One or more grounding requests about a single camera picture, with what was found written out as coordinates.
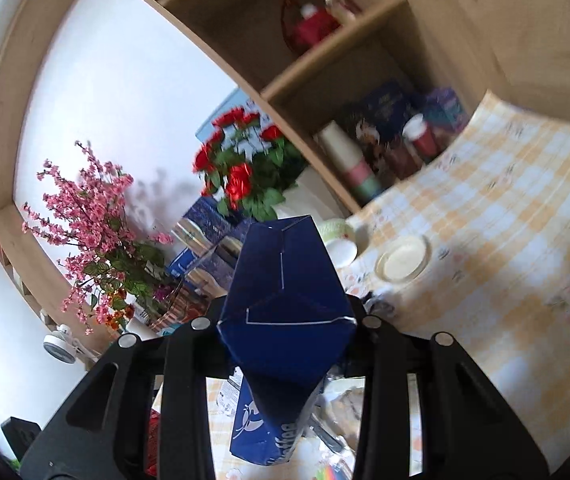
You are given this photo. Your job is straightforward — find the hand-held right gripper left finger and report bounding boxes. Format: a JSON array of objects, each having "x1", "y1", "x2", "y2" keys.
[{"x1": 20, "y1": 302, "x2": 230, "y2": 480}]

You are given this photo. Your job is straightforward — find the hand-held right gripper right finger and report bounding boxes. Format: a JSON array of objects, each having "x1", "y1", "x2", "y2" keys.
[{"x1": 345, "y1": 297, "x2": 550, "y2": 480}]

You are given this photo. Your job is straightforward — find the dark blue carton box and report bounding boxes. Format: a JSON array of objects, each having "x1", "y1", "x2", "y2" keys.
[{"x1": 217, "y1": 215, "x2": 356, "y2": 467}]

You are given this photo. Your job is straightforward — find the white paper cup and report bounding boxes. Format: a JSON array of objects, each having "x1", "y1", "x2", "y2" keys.
[{"x1": 325, "y1": 239, "x2": 360, "y2": 267}]

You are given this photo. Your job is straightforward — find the white printed packet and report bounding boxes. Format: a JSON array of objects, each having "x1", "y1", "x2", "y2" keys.
[{"x1": 207, "y1": 367, "x2": 243, "y2": 413}]

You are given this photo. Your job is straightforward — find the glass cup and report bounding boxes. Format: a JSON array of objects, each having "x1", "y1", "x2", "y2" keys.
[{"x1": 360, "y1": 292, "x2": 398, "y2": 318}]

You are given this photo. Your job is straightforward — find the clear plastic wrapper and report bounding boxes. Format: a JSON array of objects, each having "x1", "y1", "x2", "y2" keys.
[{"x1": 315, "y1": 375, "x2": 366, "y2": 456}]

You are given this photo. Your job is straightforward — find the orange flowers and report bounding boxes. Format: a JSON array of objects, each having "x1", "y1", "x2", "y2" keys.
[{"x1": 96, "y1": 305, "x2": 138, "y2": 333}]

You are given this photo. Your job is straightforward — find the white round dish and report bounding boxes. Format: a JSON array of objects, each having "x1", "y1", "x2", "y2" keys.
[{"x1": 375, "y1": 235, "x2": 433, "y2": 282}]

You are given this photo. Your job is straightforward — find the row of blue gift boxes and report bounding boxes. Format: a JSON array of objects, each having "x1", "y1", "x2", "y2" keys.
[{"x1": 137, "y1": 195, "x2": 260, "y2": 336}]

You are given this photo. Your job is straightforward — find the pack of coloured markers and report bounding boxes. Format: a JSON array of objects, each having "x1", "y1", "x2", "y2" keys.
[{"x1": 315, "y1": 460, "x2": 356, "y2": 480}]

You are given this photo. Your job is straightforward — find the white desk fan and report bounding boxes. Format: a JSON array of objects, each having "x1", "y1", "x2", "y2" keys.
[{"x1": 42, "y1": 325, "x2": 100, "y2": 366}]

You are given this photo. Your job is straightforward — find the green patterned paper bowl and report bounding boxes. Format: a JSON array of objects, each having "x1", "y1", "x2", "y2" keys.
[{"x1": 317, "y1": 217, "x2": 358, "y2": 246}]

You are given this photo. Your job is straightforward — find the table with checkered yellow cloth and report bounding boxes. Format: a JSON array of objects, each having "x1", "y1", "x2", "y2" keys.
[{"x1": 205, "y1": 89, "x2": 570, "y2": 480}]

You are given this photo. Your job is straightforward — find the pink blossom plant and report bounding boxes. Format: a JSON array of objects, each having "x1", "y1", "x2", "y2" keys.
[{"x1": 21, "y1": 140, "x2": 176, "y2": 336}]

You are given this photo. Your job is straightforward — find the white flower wrap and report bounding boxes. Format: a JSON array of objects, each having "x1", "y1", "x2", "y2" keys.
[{"x1": 270, "y1": 167, "x2": 346, "y2": 226}]

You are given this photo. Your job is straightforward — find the red rose bouquet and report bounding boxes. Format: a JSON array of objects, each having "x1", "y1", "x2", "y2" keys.
[{"x1": 192, "y1": 106, "x2": 306, "y2": 223}]

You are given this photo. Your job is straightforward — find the black case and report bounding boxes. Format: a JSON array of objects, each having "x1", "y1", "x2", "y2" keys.
[{"x1": 0, "y1": 416, "x2": 43, "y2": 461}]

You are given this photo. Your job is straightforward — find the stack of paper cups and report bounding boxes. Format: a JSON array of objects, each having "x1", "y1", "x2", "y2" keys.
[{"x1": 315, "y1": 120, "x2": 383, "y2": 198}]

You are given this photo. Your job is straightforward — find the red cup with white lid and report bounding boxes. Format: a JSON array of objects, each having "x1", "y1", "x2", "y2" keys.
[{"x1": 402, "y1": 114, "x2": 438, "y2": 163}]

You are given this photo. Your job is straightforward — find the dark blue printed box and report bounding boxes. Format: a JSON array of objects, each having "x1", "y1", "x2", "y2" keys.
[{"x1": 340, "y1": 80, "x2": 416, "y2": 186}]

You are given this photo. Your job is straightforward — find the light blue board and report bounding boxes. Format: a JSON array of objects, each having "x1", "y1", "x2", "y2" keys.
[{"x1": 196, "y1": 87, "x2": 266, "y2": 148}]

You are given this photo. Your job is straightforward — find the purple box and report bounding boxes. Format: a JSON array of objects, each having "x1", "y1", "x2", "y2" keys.
[{"x1": 422, "y1": 87, "x2": 470, "y2": 136}]

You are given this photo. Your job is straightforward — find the wooden shelf unit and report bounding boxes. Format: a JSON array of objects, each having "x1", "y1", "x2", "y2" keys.
[{"x1": 0, "y1": 0, "x2": 570, "y2": 361}]

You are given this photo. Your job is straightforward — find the red basket on shelf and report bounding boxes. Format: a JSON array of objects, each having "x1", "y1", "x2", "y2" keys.
[{"x1": 281, "y1": 0, "x2": 346, "y2": 53}]

